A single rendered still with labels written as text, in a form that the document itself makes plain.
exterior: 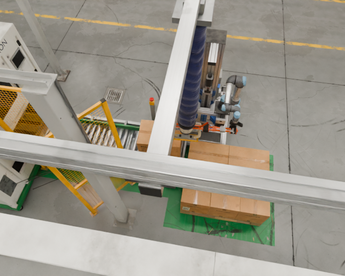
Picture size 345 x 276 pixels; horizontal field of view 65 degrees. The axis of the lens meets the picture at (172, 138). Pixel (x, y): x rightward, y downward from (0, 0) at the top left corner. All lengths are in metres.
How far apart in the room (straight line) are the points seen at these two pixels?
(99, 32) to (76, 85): 1.68
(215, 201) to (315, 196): 2.79
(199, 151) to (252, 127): 1.43
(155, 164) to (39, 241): 0.46
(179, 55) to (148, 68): 4.31
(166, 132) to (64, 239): 0.63
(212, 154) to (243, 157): 0.45
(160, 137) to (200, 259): 0.59
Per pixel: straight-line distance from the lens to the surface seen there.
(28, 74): 1.77
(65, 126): 1.93
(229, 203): 3.83
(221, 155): 4.10
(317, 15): 8.04
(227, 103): 3.32
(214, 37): 3.40
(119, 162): 1.05
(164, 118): 1.33
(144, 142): 3.71
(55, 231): 1.02
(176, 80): 1.49
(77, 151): 1.12
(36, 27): 5.49
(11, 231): 1.08
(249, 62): 6.22
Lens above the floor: 4.14
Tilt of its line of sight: 59 degrees down
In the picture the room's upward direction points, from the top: 1 degrees counter-clockwise
